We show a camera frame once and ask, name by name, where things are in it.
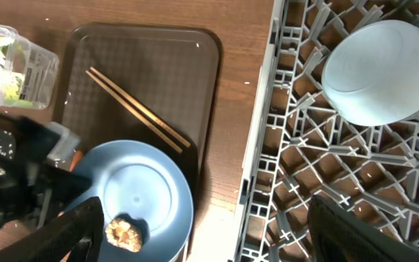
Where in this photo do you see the yellow snack wrapper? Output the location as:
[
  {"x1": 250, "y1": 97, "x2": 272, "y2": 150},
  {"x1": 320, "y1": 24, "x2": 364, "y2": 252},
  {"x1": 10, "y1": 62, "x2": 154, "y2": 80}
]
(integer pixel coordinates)
[{"x1": 0, "y1": 36, "x2": 33, "y2": 107}]

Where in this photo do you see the blue plate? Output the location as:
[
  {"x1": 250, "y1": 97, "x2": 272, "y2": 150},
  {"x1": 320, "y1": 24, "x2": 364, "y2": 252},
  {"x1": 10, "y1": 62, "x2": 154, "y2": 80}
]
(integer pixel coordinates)
[{"x1": 68, "y1": 140, "x2": 194, "y2": 261}]

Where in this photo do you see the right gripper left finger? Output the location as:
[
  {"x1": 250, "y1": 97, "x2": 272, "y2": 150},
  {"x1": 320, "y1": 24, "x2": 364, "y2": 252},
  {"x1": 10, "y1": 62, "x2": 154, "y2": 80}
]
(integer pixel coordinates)
[{"x1": 0, "y1": 196, "x2": 104, "y2": 262}]

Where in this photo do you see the grey dishwasher rack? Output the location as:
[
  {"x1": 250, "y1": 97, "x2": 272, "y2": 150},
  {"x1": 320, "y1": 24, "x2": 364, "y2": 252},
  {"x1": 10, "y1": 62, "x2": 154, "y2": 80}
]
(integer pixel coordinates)
[{"x1": 228, "y1": 0, "x2": 419, "y2": 261}]

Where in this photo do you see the clear plastic bin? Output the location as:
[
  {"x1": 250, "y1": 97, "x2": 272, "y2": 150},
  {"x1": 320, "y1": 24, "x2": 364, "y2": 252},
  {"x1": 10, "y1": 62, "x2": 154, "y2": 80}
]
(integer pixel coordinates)
[{"x1": 0, "y1": 25, "x2": 59, "y2": 110}]

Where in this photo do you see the orange carrot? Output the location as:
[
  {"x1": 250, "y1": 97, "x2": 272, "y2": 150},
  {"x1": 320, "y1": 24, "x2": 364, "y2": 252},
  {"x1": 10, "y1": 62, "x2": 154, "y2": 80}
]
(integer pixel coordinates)
[{"x1": 69, "y1": 151, "x2": 83, "y2": 172}]

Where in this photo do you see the wooden chopstick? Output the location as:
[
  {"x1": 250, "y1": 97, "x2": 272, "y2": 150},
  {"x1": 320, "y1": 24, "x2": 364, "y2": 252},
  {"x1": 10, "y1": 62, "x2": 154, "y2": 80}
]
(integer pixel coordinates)
[
  {"x1": 86, "y1": 71, "x2": 183, "y2": 154},
  {"x1": 85, "y1": 67, "x2": 191, "y2": 148}
]

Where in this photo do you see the brown serving tray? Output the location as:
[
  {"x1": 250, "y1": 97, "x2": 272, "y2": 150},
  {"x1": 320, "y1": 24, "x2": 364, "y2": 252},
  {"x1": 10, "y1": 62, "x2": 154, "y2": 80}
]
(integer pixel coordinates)
[{"x1": 52, "y1": 23, "x2": 221, "y2": 262}]

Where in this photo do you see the light blue bowl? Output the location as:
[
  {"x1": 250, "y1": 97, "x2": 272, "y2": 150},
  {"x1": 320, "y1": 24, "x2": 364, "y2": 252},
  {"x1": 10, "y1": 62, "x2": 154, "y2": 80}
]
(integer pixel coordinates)
[{"x1": 322, "y1": 20, "x2": 419, "y2": 127}]

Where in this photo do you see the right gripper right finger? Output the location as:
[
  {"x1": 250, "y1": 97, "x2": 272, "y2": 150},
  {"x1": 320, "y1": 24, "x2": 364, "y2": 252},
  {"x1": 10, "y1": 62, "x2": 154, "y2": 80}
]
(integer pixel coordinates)
[{"x1": 308, "y1": 196, "x2": 419, "y2": 262}]

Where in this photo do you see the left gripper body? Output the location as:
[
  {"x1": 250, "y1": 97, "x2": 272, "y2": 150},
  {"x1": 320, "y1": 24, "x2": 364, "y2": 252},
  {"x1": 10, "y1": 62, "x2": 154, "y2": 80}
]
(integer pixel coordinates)
[{"x1": 0, "y1": 117, "x2": 92, "y2": 227}]

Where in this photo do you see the brown food scrap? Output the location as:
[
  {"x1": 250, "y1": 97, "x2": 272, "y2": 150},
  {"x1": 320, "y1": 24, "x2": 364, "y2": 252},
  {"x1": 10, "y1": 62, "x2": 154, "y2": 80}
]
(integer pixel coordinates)
[{"x1": 105, "y1": 218, "x2": 143, "y2": 253}]

